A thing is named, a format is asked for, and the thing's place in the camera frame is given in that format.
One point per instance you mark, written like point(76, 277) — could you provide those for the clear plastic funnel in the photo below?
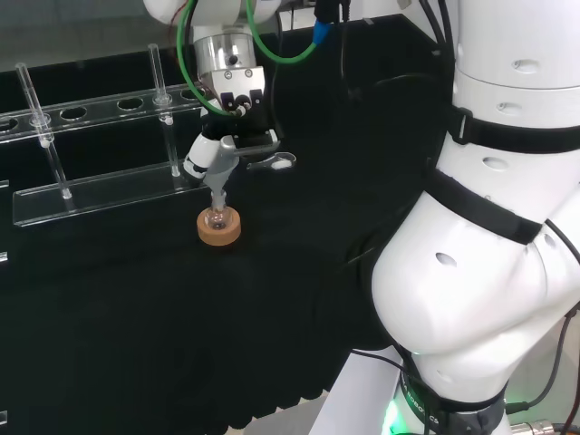
point(218, 179)

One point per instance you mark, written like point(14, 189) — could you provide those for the black cloth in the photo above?
point(181, 317)

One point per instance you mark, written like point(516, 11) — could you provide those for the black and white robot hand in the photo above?
point(199, 158)

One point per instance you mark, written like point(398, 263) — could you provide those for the clear round-bottom flask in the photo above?
point(216, 218)

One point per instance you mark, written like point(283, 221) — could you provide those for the clear acrylic funnel stand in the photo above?
point(118, 186)

